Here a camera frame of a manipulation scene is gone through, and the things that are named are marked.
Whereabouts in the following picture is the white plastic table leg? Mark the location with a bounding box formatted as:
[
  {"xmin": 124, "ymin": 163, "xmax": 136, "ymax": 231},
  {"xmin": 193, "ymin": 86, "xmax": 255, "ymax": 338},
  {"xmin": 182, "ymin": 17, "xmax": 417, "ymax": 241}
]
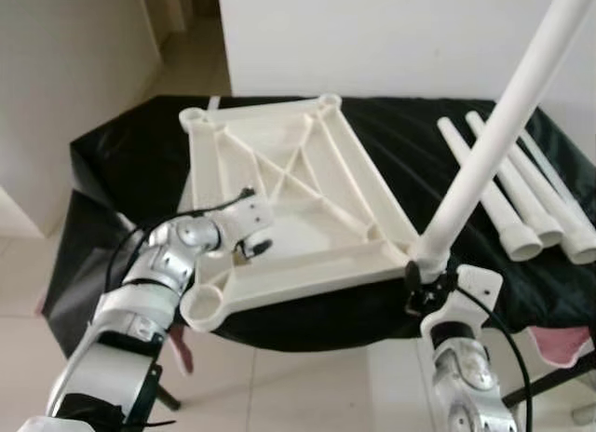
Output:
[
  {"xmin": 438, "ymin": 117, "xmax": 544, "ymax": 262},
  {"xmin": 408, "ymin": 0, "xmax": 596, "ymax": 282},
  {"xmin": 466, "ymin": 112, "xmax": 566, "ymax": 249},
  {"xmin": 517, "ymin": 129, "xmax": 596, "ymax": 265}
]

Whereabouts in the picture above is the black metal stand leg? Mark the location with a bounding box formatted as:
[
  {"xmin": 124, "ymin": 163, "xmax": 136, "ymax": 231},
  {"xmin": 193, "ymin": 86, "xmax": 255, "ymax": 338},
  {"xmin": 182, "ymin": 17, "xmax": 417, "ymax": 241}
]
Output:
[
  {"xmin": 154, "ymin": 381, "xmax": 183, "ymax": 412},
  {"xmin": 503, "ymin": 353, "xmax": 596, "ymax": 407}
]

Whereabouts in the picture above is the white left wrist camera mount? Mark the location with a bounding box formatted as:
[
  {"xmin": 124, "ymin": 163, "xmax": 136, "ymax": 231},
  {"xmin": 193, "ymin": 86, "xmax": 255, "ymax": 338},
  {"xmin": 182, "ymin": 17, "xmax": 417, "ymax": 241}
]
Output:
[{"xmin": 219, "ymin": 195, "xmax": 276, "ymax": 256}]

